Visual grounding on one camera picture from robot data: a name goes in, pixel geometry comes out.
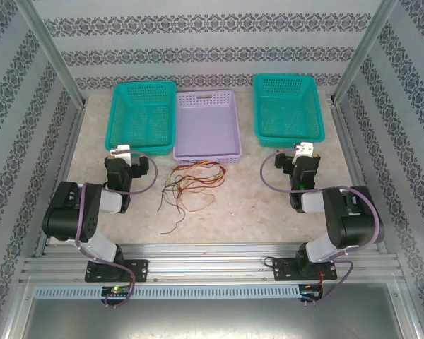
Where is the thin red wire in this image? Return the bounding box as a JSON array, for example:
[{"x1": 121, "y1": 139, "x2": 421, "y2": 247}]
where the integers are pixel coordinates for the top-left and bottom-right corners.
[
  {"x1": 169, "y1": 160, "x2": 228, "y2": 191},
  {"x1": 175, "y1": 186, "x2": 216, "y2": 213}
]

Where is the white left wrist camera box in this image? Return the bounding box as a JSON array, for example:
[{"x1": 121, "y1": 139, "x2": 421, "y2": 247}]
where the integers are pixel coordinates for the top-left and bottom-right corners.
[{"x1": 109, "y1": 143, "x2": 132, "y2": 166}]

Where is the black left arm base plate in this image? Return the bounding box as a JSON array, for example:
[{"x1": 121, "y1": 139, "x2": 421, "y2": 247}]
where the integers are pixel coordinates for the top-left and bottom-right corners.
[{"x1": 84, "y1": 259, "x2": 149, "y2": 283}]

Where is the aluminium mounting rail beam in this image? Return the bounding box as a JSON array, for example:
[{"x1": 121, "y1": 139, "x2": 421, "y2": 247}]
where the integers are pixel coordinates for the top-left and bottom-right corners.
[{"x1": 19, "y1": 242, "x2": 406, "y2": 283}]

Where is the aluminium side rail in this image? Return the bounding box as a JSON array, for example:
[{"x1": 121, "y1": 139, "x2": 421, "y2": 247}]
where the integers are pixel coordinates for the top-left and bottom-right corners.
[
  {"x1": 35, "y1": 104, "x2": 86, "y2": 257},
  {"x1": 330, "y1": 98, "x2": 389, "y2": 254}
]

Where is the purple plastic basket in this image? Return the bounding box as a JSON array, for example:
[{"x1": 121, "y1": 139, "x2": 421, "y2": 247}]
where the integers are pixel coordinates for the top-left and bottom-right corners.
[{"x1": 172, "y1": 90, "x2": 243, "y2": 167}]

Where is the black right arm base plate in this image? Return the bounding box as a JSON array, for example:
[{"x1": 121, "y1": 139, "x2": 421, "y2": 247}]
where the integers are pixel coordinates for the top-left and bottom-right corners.
[{"x1": 272, "y1": 257, "x2": 338, "y2": 283}]

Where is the teal plastic basket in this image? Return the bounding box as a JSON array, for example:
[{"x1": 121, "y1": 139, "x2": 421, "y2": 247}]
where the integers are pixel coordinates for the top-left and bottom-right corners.
[
  {"x1": 252, "y1": 73, "x2": 326, "y2": 148},
  {"x1": 104, "y1": 81, "x2": 178, "y2": 157}
]

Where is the thin dark green wire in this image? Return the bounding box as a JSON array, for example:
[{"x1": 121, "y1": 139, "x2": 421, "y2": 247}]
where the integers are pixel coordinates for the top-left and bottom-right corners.
[{"x1": 160, "y1": 176, "x2": 187, "y2": 236}]

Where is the grey metal sheet panel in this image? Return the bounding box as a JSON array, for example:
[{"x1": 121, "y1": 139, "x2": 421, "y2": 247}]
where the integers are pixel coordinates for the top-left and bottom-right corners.
[{"x1": 6, "y1": 280, "x2": 423, "y2": 339}]

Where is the aluminium frame post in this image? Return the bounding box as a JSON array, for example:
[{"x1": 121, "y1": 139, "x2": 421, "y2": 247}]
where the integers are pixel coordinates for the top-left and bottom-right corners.
[
  {"x1": 13, "y1": 0, "x2": 88, "y2": 107},
  {"x1": 331, "y1": 0, "x2": 400, "y2": 103}
]

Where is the thin yellow wire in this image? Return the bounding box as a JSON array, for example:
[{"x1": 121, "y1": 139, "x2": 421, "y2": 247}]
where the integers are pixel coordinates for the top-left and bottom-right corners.
[
  {"x1": 176, "y1": 165, "x2": 223, "y2": 191},
  {"x1": 172, "y1": 160, "x2": 225, "y2": 190}
]

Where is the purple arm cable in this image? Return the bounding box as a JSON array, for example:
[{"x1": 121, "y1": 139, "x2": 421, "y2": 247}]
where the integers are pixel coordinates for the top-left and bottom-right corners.
[
  {"x1": 74, "y1": 150, "x2": 159, "y2": 308},
  {"x1": 260, "y1": 148, "x2": 382, "y2": 307}
]

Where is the thin black wire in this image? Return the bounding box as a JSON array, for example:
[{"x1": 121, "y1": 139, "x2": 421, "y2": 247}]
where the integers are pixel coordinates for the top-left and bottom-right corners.
[
  {"x1": 156, "y1": 169, "x2": 184, "y2": 213},
  {"x1": 161, "y1": 165, "x2": 184, "y2": 198}
]

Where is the small circuit board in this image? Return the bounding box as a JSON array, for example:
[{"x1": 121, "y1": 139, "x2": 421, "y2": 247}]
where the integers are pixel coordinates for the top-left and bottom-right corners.
[
  {"x1": 101, "y1": 285, "x2": 132, "y2": 297},
  {"x1": 299, "y1": 283, "x2": 324, "y2": 301}
]

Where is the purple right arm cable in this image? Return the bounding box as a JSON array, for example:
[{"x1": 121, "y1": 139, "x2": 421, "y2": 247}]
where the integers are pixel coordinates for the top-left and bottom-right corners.
[{"x1": 260, "y1": 148, "x2": 382, "y2": 307}]

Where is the white slotted cable duct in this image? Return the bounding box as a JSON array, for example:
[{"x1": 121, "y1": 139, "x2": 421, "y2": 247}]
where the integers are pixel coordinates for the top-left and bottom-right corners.
[{"x1": 33, "y1": 285, "x2": 301, "y2": 300}]

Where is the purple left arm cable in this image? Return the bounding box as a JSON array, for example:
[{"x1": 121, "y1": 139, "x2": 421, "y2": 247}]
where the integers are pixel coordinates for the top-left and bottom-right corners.
[{"x1": 74, "y1": 150, "x2": 159, "y2": 308}]

